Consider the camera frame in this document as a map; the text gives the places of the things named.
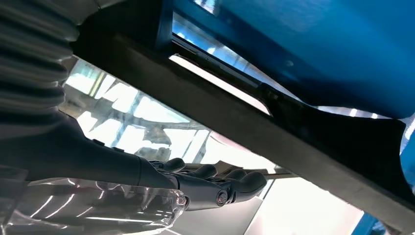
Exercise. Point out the blue metal shelf rack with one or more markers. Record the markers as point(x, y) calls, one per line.
point(324, 39)

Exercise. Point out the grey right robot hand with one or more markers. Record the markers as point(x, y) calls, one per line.
point(81, 168)

